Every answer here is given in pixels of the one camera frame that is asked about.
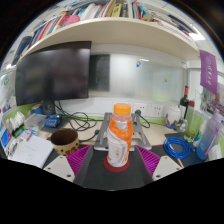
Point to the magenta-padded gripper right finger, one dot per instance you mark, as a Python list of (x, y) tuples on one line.
[(165, 166)]

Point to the clear plastic box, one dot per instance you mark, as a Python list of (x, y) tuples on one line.
[(35, 121)]

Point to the large black desk mat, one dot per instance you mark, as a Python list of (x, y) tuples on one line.
[(96, 173)]

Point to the flat round red coaster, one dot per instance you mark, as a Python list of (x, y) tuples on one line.
[(111, 168)]

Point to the translucent purple water bottle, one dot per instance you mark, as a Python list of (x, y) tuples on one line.
[(208, 136)]

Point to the open white notebook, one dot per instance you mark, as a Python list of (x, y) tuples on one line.
[(31, 151)]

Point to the white round container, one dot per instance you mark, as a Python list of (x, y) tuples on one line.
[(174, 116)]

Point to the patterned yellow red cup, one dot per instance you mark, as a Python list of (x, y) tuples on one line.
[(65, 141)]

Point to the black computer monitor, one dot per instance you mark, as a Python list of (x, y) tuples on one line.
[(53, 73)]

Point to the framed group photo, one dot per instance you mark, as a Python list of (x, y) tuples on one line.
[(215, 106)]

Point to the clear tall glass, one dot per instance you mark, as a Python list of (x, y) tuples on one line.
[(190, 123)]

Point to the orange drink bottle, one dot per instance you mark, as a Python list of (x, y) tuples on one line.
[(120, 136)]

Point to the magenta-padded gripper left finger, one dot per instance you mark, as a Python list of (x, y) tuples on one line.
[(58, 166)]

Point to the purple hanging banner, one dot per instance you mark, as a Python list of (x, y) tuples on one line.
[(208, 71)]

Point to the rectangular ceiling light panel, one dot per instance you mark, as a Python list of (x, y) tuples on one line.
[(197, 34)]

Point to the white shelf with books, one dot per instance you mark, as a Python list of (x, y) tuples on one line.
[(110, 31)]

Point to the dark wine bottle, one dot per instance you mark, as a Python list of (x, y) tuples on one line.
[(184, 103)]

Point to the white wall socket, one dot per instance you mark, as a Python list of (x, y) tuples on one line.
[(157, 110), (141, 107)]

